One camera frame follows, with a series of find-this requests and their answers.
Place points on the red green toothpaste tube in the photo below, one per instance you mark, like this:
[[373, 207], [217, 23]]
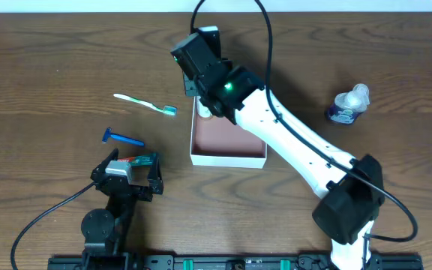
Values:
[[145, 160]]

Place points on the small clear pump bottle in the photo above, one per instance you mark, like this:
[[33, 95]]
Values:
[[348, 106]]

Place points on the white Pantene tube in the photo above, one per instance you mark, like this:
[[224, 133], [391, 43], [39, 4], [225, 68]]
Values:
[[203, 111]]

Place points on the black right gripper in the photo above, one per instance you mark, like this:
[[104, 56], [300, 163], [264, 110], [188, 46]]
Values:
[[190, 87]]

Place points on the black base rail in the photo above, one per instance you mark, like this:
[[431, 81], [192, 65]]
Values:
[[304, 261]]

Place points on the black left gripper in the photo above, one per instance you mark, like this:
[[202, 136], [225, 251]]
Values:
[[141, 188]]

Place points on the white square box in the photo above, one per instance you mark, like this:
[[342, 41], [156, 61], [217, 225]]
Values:
[[216, 142]]

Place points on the white green toothbrush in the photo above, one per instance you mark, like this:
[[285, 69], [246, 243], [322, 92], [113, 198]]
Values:
[[166, 110]]

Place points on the blue disposable razor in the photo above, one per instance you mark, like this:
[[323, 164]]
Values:
[[108, 134]]

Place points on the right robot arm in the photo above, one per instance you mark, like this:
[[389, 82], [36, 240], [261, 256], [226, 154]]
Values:
[[348, 207]]

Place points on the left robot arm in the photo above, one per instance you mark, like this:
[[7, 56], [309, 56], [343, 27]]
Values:
[[105, 229]]

